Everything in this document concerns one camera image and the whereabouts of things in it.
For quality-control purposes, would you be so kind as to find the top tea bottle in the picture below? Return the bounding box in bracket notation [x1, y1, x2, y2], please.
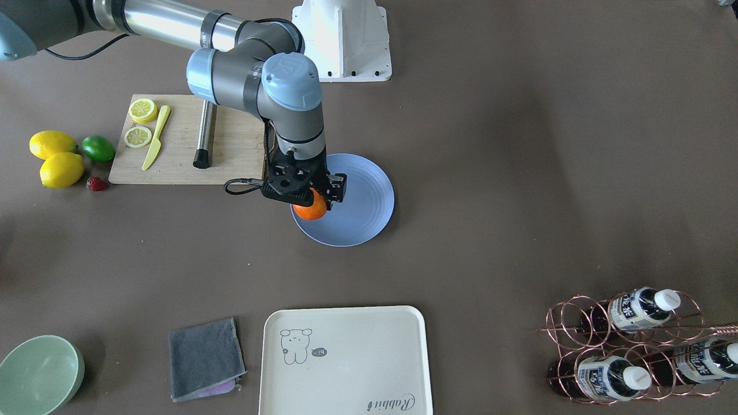
[577, 286, 681, 338]

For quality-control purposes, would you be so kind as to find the lower yellow lemon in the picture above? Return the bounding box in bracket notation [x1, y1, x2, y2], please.
[39, 152, 85, 188]

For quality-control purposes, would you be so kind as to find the red strawberry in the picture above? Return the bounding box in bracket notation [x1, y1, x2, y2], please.
[85, 176, 109, 192]

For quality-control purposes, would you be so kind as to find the steel rod black cap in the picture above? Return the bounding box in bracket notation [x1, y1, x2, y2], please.
[193, 100, 218, 169]

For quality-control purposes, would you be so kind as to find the copper wire bottle rack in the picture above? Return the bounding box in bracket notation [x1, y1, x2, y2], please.
[544, 286, 736, 405]

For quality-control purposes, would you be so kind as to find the blue plate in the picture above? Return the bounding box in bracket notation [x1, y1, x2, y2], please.
[292, 153, 395, 247]

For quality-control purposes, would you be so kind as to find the thin lemon slice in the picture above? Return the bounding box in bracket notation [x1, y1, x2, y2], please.
[122, 126, 153, 149]

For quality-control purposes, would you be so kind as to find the yellow lemon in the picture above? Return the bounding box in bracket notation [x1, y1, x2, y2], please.
[29, 130, 77, 160]
[39, 152, 85, 188]

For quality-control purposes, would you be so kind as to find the thick lemon half slice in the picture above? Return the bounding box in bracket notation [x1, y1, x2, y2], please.
[127, 98, 159, 124]

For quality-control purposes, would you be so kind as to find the grey cloth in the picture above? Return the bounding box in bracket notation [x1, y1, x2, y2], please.
[168, 317, 247, 402]

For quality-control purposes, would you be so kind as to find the tea bottle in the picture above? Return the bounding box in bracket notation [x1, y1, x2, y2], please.
[577, 286, 681, 338]
[647, 338, 737, 387]
[548, 356, 653, 403]

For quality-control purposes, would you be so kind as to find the orange fruit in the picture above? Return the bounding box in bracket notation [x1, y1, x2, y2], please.
[292, 187, 328, 221]

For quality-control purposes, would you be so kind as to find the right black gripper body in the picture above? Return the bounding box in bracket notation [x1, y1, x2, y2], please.
[261, 149, 348, 209]

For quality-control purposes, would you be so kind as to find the lower tea bottle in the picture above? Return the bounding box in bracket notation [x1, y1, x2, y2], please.
[647, 338, 737, 387]
[548, 356, 653, 403]

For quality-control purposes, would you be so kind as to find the green bowl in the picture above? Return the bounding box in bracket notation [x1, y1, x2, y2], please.
[1, 335, 85, 414]

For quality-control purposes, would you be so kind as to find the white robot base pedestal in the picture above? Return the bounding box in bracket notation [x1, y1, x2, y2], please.
[292, 1, 393, 82]

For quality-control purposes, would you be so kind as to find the yellow plastic knife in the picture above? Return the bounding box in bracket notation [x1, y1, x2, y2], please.
[141, 105, 171, 171]

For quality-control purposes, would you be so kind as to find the upper yellow lemon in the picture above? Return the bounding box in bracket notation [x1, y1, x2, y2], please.
[29, 130, 77, 160]

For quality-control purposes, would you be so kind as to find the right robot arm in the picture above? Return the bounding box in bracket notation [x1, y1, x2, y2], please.
[1, 1, 347, 210]

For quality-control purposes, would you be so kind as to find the cream rabbit tray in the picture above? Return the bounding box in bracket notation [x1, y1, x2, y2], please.
[258, 305, 434, 414]

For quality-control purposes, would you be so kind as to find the green lime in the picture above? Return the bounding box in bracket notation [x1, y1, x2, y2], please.
[81, 135, 116, 163]

